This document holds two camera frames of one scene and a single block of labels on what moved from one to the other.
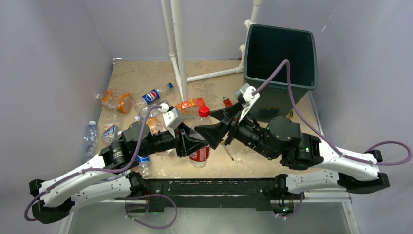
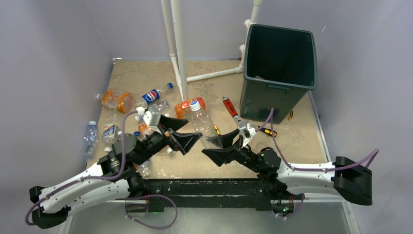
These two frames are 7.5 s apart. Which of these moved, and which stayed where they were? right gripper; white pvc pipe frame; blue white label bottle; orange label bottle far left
Moved: right gripper
Stayed: blue white label bottle; orange label bottle far left; white pvc pipe frame
